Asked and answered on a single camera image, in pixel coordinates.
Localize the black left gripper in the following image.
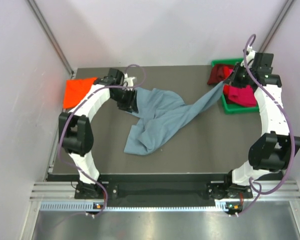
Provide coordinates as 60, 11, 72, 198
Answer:
111, 88, 138, 114

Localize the blue grey t shirt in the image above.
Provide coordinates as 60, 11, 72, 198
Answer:
124, 83, 224, 156

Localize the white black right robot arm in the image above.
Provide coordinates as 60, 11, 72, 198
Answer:
223, 50, 300, 198

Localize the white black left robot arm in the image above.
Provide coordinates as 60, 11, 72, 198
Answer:
59, 68, 138, 199

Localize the dark red t shirt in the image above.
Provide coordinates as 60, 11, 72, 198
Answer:
207, 63, 234, 85

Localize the pink t shirt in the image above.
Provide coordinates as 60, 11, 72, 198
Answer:
227, 85, 257, 107

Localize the green plastic bin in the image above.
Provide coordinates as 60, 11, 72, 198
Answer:
211, 58, 259, 115

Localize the orange folded t shirt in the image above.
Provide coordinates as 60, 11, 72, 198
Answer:
63, 77, 97, 109

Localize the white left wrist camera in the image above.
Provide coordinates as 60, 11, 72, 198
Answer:
123, 73, 137, 89

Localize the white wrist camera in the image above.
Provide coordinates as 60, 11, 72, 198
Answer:
241, 46, 256, 68
123, 73, 137, 89

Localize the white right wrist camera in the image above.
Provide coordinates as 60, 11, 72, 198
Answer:
241, 46, 256, 68

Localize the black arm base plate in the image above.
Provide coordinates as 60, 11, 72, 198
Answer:
74, 182, 252, 201

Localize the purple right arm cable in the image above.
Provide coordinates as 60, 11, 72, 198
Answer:
237, 33, 297, 216

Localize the grey slotted cable duct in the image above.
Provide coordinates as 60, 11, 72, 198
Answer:
40, 201, 243, 211

